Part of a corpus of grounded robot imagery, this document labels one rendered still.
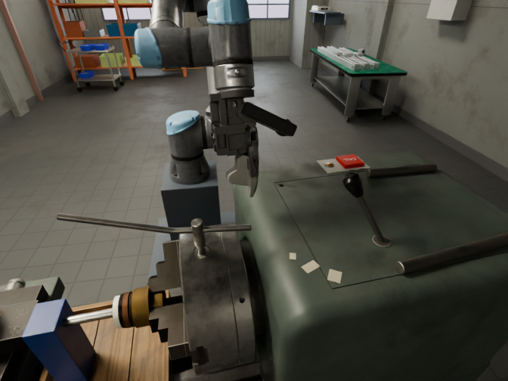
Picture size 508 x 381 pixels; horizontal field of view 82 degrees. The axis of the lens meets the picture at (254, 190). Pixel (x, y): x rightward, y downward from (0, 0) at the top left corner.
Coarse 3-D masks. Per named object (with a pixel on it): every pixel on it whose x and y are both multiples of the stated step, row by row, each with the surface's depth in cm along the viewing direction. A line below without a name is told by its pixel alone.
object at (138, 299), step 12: (144, 288) 66; (120, 300) 64; (132, 300) 63; (144, 300) 64; (156, 300) 65; (120, 312) 62; (132, 312) 62; (144, 312) 63; (120, 324) 63; (132, 324) 64; (144, 324) 64
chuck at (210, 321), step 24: (192, 240) 62; (216, 240) 62; (192, 264) 57; (216, 264) 58; (192, 288) 55; (216, 288) 55; (192, 312) 54; (216, 312) 54; (192, 336) 54; (216, 336) 55; (216, 360) 57
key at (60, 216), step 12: (60, 216) 50; (72, 216) 51; (84, 216) 51; (132, 228) 53; (144, 228) 53; (156, 228) 54; (168, 228) 54; (180, 228) 55; (204, 228) 55; (216, 228) 55; (228, 228) 55; (240, 228) 55
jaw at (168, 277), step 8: (176, 240) 68; (168, 248) 67; (176, 248) 68; (168, 256) 67; (176, 256) 67; (160, 264) 67; (168, 264) 67; (176, 264) 67; (160, 272) 66; (168, 272) 67; (176, 272) 67; (152, 280) 66; (160, 280) 66; (168, 280) 66; (176, 280) 67; (152, 288) 66; (160, 288) 66; (168, 288) 66
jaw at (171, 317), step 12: (156, 312) 63; (168, 312) 62; (180, 312) 62; (156, 324) 62; (168, 324) 60; (180, 324) 60; (168, 336) 57; (180, 336) 57; (168, 348) 55; (180, 348) 56; (204, 348) 55; (192, 360) 56; (204, 360) 57
